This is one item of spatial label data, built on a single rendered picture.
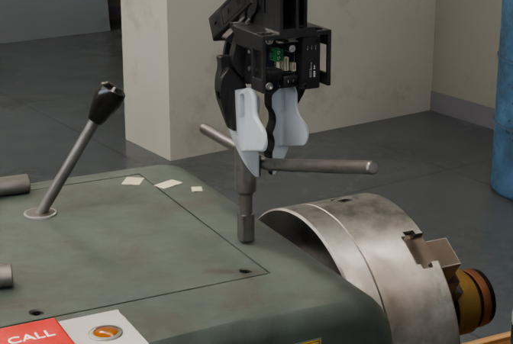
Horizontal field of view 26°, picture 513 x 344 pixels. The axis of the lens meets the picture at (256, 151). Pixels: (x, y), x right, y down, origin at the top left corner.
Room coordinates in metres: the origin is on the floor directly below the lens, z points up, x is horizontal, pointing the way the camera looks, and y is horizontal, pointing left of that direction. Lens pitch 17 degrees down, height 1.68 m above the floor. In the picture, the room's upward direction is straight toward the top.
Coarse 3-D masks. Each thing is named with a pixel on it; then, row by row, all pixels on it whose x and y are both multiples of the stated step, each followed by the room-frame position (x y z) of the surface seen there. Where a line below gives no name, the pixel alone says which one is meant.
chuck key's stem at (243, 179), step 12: (240, 168) 1.06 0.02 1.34; (240, 180) 1.06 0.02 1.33; (252, 180) 1.06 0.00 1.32; (240, 192) 1.06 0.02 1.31; (252, 192) 1.06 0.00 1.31; (240, 204) 1.06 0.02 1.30; (252, 204) 1.07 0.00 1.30; (240, 216) 1.06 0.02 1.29; (252, 216) 1.07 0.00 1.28; (240, 228) 1.06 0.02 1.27; (252, 228) 1.07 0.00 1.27; (240, 240) 1.07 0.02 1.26
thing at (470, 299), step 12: (468, 276) 1.29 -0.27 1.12; (480, 276) 1.30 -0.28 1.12; (468, 288) 1.28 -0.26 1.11; (480, 288) 1.29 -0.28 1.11; (492, 288) 1.29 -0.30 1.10; (468, 300) 1.27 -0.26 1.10; (480, 300) 1.28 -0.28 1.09; (492, 300) 1.28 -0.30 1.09; (456, 312) 1.26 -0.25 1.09; (468, 312) 1.26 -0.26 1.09; (480, 312) 1.27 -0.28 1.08; (492, 312) 1.28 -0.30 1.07; (468, 324) 1.26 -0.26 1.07; (480, 324) 1.28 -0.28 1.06
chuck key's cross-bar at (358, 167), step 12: (204, 132) 1.14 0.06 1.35; (216, 132) 1.12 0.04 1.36; (228, 144) 1.09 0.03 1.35; (264, 156) 1.04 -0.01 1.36; (264, 168) 1.02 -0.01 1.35; (276, 168) 1.00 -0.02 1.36; (288, 168) 0.98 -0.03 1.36; (300, 168) 0.96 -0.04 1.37; (312, 168) 0.94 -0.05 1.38; (324, 168) 0.92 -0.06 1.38; (336, 168) 0.90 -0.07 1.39; (348, 168) 0.88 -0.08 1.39; (360, 168) 0.87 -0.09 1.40; (372, 168) 0.86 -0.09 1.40
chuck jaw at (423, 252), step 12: (408, 240) 1.18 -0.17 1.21; (420, 240) 1.18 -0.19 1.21; (432, 240) 1.21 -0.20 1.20; (444, 240) 1.21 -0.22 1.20; (420, 252) 1.17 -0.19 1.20; (432, 252) 1.19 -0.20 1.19; (444, 252) 1.20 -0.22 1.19; (444, 264) 1.18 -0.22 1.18; (456, 264) 1.19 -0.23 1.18; (456, 276) 1.23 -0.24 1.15; (456, 288) 1.25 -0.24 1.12; (456, 300) 1.25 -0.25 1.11
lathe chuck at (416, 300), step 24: (336, 216) 1.20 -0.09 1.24; (360, 216) 1.20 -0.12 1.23; (384, 216) 1.21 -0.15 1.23; (408, 216) 1.21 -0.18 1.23; (360, 240) 1.16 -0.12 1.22; (384, 240) 1.16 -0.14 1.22; (384, 264) 1.13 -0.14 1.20; (408, 264) 1.14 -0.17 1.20; (432, 264) 1.15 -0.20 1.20; (384, 288) 1.11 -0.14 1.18; (408, 288) 1.12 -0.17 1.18; (432, 288) 1.13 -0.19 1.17; (408, 312) 1.10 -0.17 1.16; (432, 312) 1.12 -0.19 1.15; (408, 336) 1.09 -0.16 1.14; (432, 336) 1.10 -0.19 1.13; (456, 336) 1.12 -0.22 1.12
